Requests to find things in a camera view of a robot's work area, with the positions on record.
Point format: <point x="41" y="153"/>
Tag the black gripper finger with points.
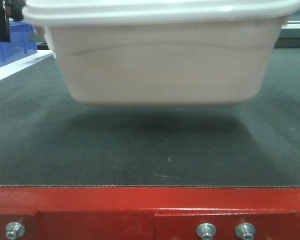
<point x="4" y="24"/>

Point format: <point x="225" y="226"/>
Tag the white bin lid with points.
<point x="140" y="12"/>

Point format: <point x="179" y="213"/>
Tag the white plastic bin body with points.
<point x="172" y="64"/>

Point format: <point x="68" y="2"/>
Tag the blue bin at left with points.
<point x="20" y="45"/>

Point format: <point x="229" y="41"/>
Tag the black rubber mat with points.
<point x="47" y="139"/>

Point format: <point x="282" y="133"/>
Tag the left silver bolt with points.
<point x="14" y="230"/>

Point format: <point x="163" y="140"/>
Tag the silver bolt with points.
<point x="245" y="231"/>
<point x="206" y="231"/>
<point x="14" y="230"/>

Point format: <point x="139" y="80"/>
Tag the middle silver bolt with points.
<point x="206" y="231"/>

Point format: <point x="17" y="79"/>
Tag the right silver bolt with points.
<point x="245" y="231"/>

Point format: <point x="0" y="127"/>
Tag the red metal cart frame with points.
<point x="149" y="213"/>

